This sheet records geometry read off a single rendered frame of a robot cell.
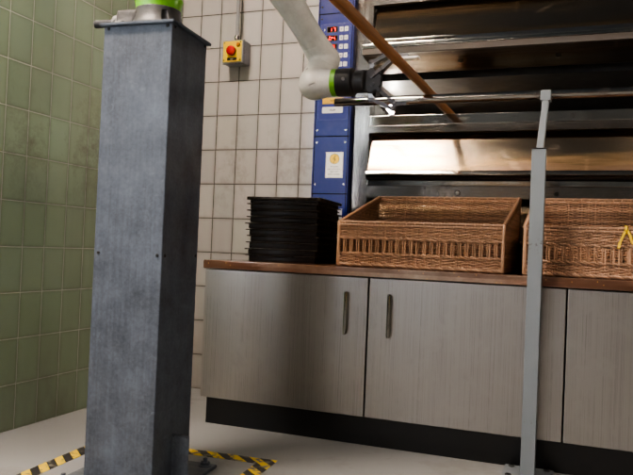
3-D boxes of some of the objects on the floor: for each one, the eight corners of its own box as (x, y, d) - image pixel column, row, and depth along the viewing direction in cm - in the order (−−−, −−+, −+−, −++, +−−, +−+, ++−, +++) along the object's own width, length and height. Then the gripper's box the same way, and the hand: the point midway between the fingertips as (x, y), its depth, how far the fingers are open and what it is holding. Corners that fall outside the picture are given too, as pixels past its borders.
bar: (323, 426, 254) (337, 99, 256) (728, 482, 208) (740, 84, 210) (289, 448, 224) (305, 78, 226) (751, 517, 179) (766, 55, 181)
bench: (263, 396, 299) (268, 259, 300) (991, 487, 213) (997, 295, 214) (193, 425, 247) (201, 259, 248) (1125, 563, 160) (1130, 306, 161)
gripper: (359, 47, 238) (422, 43, 230) (356, 122, 238) (419, 120, 230) (352, 40, 231) (417, 36, 223) (349, 117, 231) (413, 115, 223)
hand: (414, 78), depth 227 cm, fingers open, 13 cm apart
